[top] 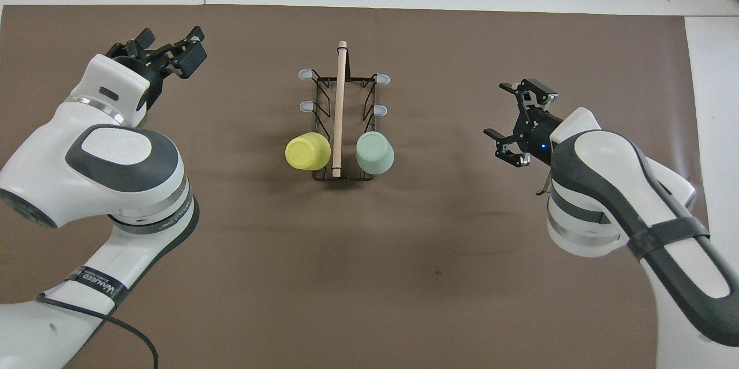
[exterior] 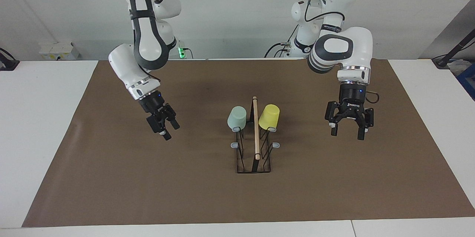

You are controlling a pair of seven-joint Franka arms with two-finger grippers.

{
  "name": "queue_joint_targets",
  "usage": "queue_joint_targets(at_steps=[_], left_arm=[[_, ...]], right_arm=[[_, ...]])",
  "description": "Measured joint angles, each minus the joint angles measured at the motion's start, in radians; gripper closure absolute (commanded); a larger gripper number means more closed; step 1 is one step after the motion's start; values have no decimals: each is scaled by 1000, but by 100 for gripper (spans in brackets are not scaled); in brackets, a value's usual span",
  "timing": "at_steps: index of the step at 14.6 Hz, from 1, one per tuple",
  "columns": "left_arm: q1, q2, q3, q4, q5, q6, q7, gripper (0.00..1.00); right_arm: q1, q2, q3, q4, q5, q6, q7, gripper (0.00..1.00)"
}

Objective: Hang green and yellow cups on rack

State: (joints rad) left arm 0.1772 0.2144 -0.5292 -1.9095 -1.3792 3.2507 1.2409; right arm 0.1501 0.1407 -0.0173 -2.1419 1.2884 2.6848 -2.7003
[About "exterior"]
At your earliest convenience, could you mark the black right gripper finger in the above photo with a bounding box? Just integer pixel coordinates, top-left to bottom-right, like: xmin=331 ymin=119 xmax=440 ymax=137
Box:
xmin=155 ymin=122 xmax=172 ymax=141
xmin=165 ymin=107 xmax=180 ymax=131

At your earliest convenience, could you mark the blue box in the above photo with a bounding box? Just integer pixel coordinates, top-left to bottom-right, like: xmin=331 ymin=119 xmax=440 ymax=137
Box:
xmin=456 ymin=63 xmax=475 ymax=101

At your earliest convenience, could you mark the black wire rack wooden handle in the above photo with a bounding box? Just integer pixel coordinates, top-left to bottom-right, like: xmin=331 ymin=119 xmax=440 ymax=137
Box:
xmin=231 ymin=96 xmax=281 ymax=174

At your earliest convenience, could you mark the white power strip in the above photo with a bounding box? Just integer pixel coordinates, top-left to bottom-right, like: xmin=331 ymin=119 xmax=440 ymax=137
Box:
xmin=39 ymin=42 xmax=80 ymax=60

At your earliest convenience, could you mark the green plastic cup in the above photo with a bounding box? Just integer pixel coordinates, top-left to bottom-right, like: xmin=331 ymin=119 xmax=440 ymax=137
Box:
xmin=227 ymin=106 xmax=247 ymax=132

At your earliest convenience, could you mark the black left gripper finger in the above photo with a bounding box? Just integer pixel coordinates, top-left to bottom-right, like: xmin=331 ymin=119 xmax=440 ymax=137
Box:
xmin=325 ymin=102 xmax=340 ymax=136
xmin=358 ymin=108 xmax=374 ymax=141

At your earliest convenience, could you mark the black left arm base cable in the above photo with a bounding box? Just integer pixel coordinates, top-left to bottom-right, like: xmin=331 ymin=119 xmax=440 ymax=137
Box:
xmin=264 ymin=26 xmax=299 ymax=58

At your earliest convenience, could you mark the black table clamp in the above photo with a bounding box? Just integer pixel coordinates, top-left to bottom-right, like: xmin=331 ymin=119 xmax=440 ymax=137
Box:
xmin=0 ymin=48 xmax=20 ymax=71

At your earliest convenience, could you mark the yellow plastic cup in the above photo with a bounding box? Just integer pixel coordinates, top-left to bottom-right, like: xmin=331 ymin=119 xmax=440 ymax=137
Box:
xmin=258 ymin=104 xmax=280 ymax=132

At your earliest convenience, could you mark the brown table mat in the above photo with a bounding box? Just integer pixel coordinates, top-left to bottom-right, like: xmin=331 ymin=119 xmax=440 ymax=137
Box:
xmin=22 ymin=59 xmax=475 ymax=228

